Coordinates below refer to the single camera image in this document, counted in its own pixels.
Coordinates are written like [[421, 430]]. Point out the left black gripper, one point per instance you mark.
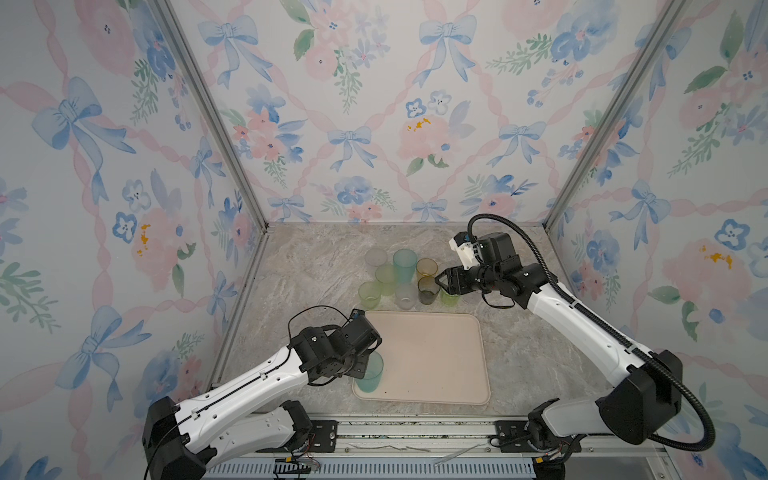
[[360, 370]]

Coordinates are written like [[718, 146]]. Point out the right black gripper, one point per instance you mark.
[[454, 279]]

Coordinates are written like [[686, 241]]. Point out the tall teal cup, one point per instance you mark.
[[405, 261], [373, 374]]

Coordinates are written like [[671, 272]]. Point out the tall frosted clear cup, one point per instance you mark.
[[375, 257]]

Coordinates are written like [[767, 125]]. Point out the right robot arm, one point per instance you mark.
[[642, 397]]

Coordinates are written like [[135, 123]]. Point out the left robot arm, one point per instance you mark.
[[183, 440]]

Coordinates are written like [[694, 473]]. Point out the beige plastic tray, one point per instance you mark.
[[429, 358]]

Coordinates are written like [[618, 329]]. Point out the bright green glass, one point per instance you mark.
[[449, 300]]

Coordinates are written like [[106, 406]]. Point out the yellow amber glass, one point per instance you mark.
[[426, 267]]

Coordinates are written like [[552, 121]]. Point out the dark smoky glass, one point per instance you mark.
[[428, 290]]

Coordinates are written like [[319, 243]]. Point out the short light green cup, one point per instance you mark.
[[369, 294]]

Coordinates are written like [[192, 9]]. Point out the short frosted clear cup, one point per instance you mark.
[[406, 296]]

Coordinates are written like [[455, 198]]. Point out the tall light green cup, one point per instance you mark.
[[386, 278]]

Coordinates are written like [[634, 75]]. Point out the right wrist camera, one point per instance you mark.
[[464, 247]]

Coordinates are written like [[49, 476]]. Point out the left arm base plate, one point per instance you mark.
[[319, 437]]

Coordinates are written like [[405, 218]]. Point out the aluminium rail frame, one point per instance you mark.
[[445, 448]]

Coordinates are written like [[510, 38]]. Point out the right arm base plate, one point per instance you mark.
[[514, 436]]

